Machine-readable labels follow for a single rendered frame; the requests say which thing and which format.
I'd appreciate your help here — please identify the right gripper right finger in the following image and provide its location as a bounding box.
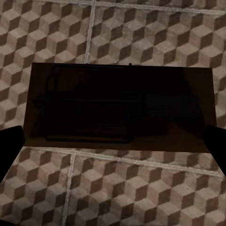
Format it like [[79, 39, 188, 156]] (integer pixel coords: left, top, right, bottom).
[[203, 125, 226, 176]]

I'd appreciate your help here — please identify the mousetrap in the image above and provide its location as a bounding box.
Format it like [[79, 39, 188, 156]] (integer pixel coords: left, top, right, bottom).
[[23, 62, 217, 153]]

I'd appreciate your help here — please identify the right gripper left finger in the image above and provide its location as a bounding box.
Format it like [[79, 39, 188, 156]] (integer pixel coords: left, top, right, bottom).
[[0, 125, 25, 183]]

